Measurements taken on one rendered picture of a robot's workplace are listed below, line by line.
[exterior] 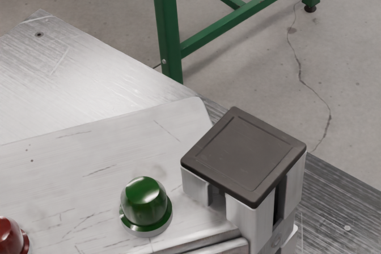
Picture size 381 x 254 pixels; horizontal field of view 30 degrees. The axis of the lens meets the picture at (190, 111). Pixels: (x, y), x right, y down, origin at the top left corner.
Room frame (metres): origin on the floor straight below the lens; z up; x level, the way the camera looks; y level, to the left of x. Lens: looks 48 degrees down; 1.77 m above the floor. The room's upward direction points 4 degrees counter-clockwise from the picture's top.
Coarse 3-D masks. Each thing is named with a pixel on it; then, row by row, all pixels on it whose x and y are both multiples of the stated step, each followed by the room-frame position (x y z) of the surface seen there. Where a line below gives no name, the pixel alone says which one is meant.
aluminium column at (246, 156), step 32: (224, 128) 0.23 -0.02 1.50; (256, 128) 0.23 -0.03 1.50; (192, 160) 0.21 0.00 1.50; (224, 160) 0.21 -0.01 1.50; (256, 160) 0.21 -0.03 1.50; (288, 160) 0.21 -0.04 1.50; (192, 192) 0.21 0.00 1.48; (224, 192) 0.21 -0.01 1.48; (256, 192) 0.19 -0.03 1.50; (288, 192) 0.20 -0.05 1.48; (256, 224) 0.18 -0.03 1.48
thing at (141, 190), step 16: (144, 176) 0.21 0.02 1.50; (128, 192) 0.20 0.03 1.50; (144, 192) 0.20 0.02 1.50; (160, 192) 0.20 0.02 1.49; (128, 208) 0.19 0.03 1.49; (144, 208) 0.19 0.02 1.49; (160, 208) 0.19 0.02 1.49; (128, 224) 0.19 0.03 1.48; (144, 224) 0.19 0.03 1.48; (160, 224) 0.19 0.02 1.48
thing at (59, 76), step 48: (0, 48) 1.06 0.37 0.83; (48, 48) 1.05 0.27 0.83; (96, 48) 1.04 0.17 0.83; (0, 96) 0.93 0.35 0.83; (48, 96) 0.92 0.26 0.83; (96, 96) 0.91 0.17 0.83; (144, 96) 0.90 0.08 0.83; (192, 96) 0.89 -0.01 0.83; (0, 144) 0.81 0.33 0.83; (336, 192) 0.65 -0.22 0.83; (336, 240) 0.57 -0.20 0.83
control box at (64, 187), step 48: (48, 144) 0.25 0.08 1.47; (96, 144) 0.25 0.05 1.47; (144, 144) 0.24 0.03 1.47; (192, 144) 0.24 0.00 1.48; (0, 192) 0.22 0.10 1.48; (48, 192) 0.22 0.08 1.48; (96, 192) 0.22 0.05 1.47; (48, 240) 0.19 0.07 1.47; (96, 240) 0.19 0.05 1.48; (144, 240) 0.18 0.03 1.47; (192, 240) 0.18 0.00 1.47; (240, 240) 0.18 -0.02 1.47
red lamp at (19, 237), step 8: (0, 216) 0.19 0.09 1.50; (0, 224) 0.19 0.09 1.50; (8, 224) 0.19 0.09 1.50; (16, 224) 0.19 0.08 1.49; (0, 232) 0.18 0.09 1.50; (8, 232) 0.18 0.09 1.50; (16, 232) 0.18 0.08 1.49; (24, 232) 0.19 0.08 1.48; (0, 240) 0.18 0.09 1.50; (8, 240) 0.18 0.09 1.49; (16, 240) 0.18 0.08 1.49; (24, 240) 0.19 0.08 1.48; (0, 248) 0.17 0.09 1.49; (8, 248) 0.18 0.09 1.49; (16, 248) 0.18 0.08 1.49; (24, 248) 0.18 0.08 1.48
